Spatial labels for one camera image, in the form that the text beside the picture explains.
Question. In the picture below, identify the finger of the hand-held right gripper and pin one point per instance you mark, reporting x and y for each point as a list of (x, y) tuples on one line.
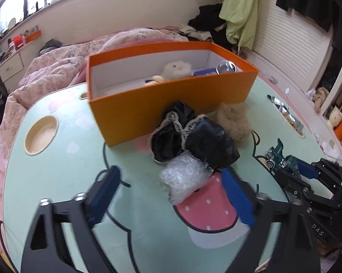
[(307, 170), (293, 184)]

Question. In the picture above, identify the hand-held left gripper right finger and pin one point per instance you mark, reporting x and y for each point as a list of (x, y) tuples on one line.
[(236, 196)]

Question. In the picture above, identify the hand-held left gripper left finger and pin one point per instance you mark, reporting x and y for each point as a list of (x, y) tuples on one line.
[(104, 196)]

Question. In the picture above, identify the dark green toy car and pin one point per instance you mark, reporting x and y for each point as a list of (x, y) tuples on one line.
[(279, 159)]

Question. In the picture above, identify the bubble wrap roll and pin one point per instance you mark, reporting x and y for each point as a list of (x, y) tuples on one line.
[(182, 176)]

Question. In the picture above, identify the black lace cloth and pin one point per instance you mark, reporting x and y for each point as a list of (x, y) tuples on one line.
[(208, 142)]

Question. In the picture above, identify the brown fur pompom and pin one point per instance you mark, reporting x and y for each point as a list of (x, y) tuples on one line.
[(233, 122)]

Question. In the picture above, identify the orange cardboard box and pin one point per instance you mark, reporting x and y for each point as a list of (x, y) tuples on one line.
[(131, 113)]

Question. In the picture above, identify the cream toy figure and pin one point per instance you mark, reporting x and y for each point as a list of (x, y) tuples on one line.
[(155, 79)]

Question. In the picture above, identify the blue rectangular box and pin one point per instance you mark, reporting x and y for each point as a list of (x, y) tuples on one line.
[(205, 72)]

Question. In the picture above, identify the white fur pompom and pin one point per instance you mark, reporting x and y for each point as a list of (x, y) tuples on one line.
[(176, 69)]

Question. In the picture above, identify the green cartoon desktop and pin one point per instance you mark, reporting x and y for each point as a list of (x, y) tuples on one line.
[(74, 176)]

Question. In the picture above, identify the silver snack packet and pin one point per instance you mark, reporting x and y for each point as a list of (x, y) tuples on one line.
[(290, 119)]

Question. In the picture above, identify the white patterned cup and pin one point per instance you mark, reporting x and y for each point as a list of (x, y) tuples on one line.
[(335, 118)]

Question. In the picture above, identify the white plastic stick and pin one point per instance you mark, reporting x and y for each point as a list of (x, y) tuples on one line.
[(286, 91)]

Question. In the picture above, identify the clear glass ball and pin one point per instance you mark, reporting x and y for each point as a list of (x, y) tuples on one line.
[(226, 66)]

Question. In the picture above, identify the pink floral quilt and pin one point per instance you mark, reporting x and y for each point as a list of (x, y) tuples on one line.
[(46, 74)]

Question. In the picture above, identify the white drawer cabinet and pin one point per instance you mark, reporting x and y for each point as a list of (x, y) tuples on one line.
[(10, 66)]

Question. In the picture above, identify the dark grey cloth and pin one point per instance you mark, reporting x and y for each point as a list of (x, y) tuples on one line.
[(50, 45)]

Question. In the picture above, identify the beige garment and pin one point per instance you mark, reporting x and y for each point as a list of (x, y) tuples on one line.
[(193, 32)]

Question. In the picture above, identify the light green hanging cloth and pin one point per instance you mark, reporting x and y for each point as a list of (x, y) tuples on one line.
[(242, 8)]

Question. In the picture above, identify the orange tray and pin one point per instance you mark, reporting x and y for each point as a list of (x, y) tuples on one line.
[(33, 35)]

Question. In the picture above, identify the red container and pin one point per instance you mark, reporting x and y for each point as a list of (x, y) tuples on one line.
[(17, 42)]

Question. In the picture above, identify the black clothes pile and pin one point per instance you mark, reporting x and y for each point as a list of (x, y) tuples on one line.
[(208, 15)]

